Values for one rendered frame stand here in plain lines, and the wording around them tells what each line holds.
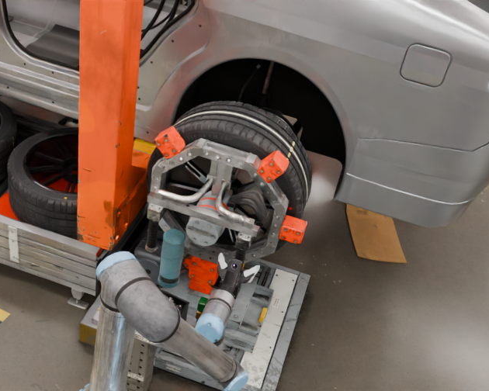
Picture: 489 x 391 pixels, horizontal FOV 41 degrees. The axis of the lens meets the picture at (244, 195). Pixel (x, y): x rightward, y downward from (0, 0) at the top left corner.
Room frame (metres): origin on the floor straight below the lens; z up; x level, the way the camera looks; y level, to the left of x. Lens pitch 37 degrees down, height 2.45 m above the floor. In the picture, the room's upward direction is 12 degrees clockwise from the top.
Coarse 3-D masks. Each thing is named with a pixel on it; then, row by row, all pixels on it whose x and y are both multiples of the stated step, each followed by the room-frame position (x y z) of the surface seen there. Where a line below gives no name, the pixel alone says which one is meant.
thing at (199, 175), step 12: (180, 168) 2.25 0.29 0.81; (192, 168) 2.11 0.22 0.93; (240, 168) 2.07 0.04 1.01; (168, 180) 2.12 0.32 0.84; (180, 180) 2.23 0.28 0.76; (204, 180) 2.09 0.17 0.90; (180, 192) 2.19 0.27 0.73; (192, 192) 2.27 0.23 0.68; (240, 192) 2.07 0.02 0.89; (192, 204) 2.09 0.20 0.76; (180, 216) 2.10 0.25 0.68; (252, 216) 2.24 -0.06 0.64; (228, 228) 2.06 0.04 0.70; (264, 228) 2.06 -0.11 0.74; (228, 240) 2.07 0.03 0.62; (252, 240) 2.04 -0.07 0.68
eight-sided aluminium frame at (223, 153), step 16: (192, 144) 2.02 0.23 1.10; (208, 144) 2.02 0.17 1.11; (160, 160) 2.05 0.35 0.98; (176, 160) 2.00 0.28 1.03; (224, 160) 1.97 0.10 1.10; (240, 160) 1.96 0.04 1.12; (256, 160) 1.99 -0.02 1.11; (160, 176) 2.01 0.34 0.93; (256, 176) 1.95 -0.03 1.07; (272, 192) 1.94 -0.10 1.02; (160, 224) 2.00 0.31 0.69; (176, 224) 2.04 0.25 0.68; (272, 224) 1.93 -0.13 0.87; (272, 240) 1.93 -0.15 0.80; (208, 256) 1.97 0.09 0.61; (224, 256) 1.97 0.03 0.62; (256, 256) 1.94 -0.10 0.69
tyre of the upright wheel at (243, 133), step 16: (192, 112) 2.23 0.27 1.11; (240, 112) 2.20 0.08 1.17; (256, 112) 2.23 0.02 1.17; (176, 128) 2.13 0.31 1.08; (192, 128) 2.08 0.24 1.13; (208, 128) 2.07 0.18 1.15; (224, 128) 2.07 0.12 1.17; (240, 128) 2.08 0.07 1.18; (256, 128) 2.11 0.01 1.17; (272, 128) 2.17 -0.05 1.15; (288, 128) 2.23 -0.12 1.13; (224, 144) 2.06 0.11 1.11; (240, 144) 2.05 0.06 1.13; (256, 144) 2.04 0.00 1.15; (272, 144) 2.07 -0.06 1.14; (288, 160) 2.06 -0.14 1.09; (304, 160) 2.18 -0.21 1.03; (288, 176) 2.01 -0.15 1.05; (304, 176) 2.11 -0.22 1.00; (288, 192) 2.01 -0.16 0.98; (304, 192) 2.07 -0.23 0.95; (288, 208) 2.01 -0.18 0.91; (304, 208) 2.10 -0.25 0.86
